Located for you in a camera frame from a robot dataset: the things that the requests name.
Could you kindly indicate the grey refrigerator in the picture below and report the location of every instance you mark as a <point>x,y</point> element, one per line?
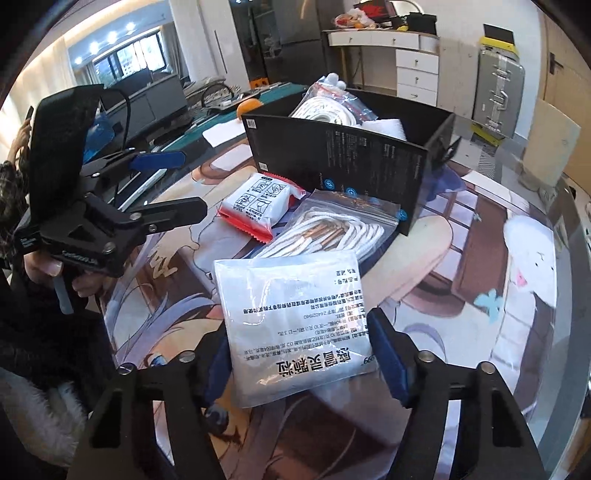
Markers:
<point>302,37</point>

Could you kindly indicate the orange fruit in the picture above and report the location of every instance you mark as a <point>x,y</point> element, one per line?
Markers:
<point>249,107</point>

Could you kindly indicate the grey chair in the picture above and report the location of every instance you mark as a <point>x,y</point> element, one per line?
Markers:
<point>217,90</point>

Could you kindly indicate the wooden door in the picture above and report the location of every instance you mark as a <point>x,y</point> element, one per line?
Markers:
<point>563,78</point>

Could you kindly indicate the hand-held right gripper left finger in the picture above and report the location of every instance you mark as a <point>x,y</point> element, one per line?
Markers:
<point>214,381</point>

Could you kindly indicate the white air purifier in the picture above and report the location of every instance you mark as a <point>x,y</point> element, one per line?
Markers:
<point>549,147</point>

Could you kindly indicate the white medicine packet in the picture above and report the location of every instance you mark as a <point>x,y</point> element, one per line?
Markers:
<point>295,332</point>

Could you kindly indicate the black tall cabinet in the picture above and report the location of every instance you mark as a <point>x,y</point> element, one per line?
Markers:
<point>254,41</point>

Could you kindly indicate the green table mat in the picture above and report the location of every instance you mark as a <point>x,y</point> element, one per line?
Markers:
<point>272,94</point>

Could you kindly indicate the yellow black box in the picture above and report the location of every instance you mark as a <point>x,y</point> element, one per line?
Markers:
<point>497,37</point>

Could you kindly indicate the red white packet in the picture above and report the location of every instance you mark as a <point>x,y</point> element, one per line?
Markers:
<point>258,207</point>

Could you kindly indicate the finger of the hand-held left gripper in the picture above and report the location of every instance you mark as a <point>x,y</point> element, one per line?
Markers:
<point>175,211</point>
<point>157,160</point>

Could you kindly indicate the red black shoe box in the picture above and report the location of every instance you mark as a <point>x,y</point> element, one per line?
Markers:
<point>371,10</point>

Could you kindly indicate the blue plastic bag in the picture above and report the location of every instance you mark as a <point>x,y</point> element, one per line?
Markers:
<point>97,138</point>

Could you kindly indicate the window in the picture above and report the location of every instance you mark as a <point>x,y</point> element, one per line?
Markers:
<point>120,62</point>

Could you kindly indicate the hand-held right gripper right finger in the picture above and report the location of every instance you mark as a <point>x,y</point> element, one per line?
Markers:
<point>390,360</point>

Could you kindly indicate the black computer monitor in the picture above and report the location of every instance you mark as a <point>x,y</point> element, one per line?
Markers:
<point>147,106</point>

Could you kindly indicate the white plush pendant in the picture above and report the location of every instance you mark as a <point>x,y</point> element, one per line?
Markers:
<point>333,82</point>

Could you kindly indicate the round desk mirror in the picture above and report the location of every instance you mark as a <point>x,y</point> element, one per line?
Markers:
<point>408,5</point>

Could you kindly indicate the power strip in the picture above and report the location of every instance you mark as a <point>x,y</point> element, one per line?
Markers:
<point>231,101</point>

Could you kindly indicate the white curtain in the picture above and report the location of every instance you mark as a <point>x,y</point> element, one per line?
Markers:
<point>194,37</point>

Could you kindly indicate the anime printed table mat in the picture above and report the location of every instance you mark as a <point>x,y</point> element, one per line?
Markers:
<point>461,286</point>

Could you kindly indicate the white fluffy cloth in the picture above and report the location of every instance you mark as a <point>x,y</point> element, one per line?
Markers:
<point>37,415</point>

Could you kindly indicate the person's left hand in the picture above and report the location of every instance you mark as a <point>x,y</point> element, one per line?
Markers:
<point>46,267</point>

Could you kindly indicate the white paper sheet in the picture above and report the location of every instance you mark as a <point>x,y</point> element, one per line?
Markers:
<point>221,134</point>

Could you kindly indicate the white dressing desk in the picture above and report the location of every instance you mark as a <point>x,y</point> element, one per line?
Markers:
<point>415,69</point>

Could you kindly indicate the plastic bag with snacks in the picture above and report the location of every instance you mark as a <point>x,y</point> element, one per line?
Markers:
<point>353,19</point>

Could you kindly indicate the small orange stool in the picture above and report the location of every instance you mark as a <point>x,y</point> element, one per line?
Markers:
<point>259,83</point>

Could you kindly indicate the black cardboard box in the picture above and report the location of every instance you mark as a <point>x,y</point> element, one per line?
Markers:
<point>369,175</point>

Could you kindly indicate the plaid cloth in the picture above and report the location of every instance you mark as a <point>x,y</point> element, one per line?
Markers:
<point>11,194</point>

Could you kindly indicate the person's left forearm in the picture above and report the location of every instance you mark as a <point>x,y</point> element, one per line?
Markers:
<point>41,332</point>

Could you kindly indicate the black storage box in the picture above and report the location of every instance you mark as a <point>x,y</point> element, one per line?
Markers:
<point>415,24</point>

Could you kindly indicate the silver suitcase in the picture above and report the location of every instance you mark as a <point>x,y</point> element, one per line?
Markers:
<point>498,92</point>

